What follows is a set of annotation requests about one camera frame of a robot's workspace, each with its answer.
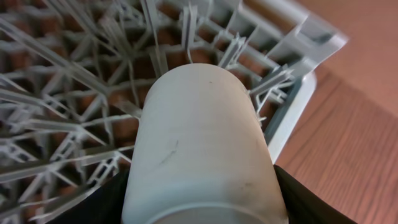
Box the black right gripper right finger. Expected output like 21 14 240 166
274 165 356 224

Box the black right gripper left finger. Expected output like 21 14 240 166
49 170 129 224

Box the light green cup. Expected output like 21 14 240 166
122 63 289 223

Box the grey dishwasher rack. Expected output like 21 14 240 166
1 0 348 223

